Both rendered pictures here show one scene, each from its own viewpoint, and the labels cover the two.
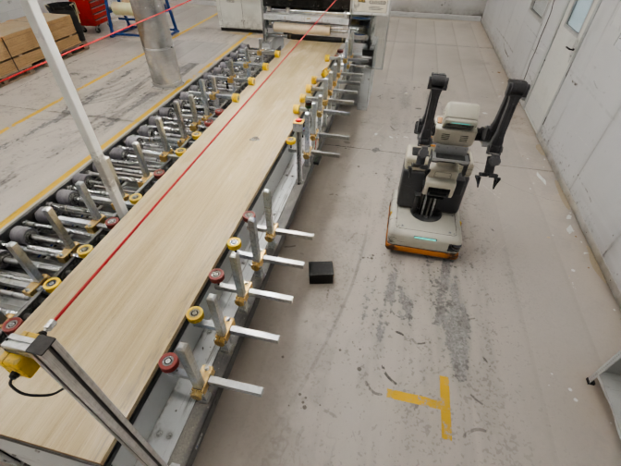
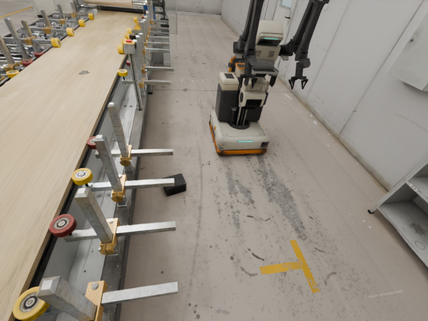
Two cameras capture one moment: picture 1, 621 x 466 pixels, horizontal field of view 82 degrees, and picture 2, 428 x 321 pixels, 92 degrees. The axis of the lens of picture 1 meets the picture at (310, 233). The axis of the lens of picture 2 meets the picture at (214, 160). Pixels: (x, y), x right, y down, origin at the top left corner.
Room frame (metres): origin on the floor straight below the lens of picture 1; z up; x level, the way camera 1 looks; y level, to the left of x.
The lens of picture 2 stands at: (0.69, 0.18, 1.65)
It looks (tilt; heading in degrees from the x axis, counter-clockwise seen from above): 43 degrees down; 333
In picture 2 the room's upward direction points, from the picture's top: 8 degrees clockwise
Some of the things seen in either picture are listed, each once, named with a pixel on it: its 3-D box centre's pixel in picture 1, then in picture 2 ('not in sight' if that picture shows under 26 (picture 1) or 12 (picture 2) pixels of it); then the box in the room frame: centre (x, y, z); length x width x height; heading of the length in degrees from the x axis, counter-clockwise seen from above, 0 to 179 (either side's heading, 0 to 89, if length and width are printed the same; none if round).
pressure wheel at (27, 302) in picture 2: (196, 319); (39, 306); (1.00, 0.55, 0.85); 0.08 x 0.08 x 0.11
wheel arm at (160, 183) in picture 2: (267, 259); (130, 185); (1.45, 0.25, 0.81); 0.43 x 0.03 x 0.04; 77
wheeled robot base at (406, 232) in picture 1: (422, 222); (237, 130); (2.54, -1.05, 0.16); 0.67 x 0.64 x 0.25; 167
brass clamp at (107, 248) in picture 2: (243, 293); (109, 235); (1.19, 0.36, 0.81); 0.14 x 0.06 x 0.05; 167
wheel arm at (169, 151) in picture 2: (280, 231); (135, 153); (1.69, 0.19, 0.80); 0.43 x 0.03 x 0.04; 77
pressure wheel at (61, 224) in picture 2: (217, 280); (67, 230); (1.24, 0.50, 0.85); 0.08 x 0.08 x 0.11
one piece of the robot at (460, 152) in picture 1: (448, 160); (260, 74); (2.26, -0.98, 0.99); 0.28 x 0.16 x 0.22; 77
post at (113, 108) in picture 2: (269, 222); (122, 143); (1.66, 0.25, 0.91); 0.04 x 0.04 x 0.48; 77
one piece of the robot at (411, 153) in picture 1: (433, 177); (241, 96); (2.63, -1.07, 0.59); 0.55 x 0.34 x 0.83; 77
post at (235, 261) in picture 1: (239, 286); (103, 230); (1.17, 0.36, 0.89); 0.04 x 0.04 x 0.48; 77
